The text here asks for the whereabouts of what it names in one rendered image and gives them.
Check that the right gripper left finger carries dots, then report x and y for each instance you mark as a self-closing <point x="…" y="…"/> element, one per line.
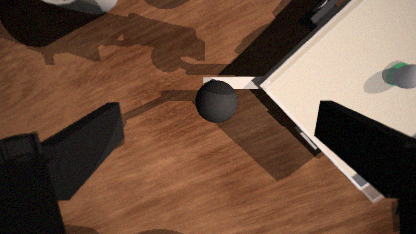
<point x="28" y="202"/>

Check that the white metal mug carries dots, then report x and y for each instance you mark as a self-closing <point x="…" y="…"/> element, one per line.
<point x="86" y="6"/>

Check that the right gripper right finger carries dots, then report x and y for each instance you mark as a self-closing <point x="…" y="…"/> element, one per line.
<point x="381" y="155"/>

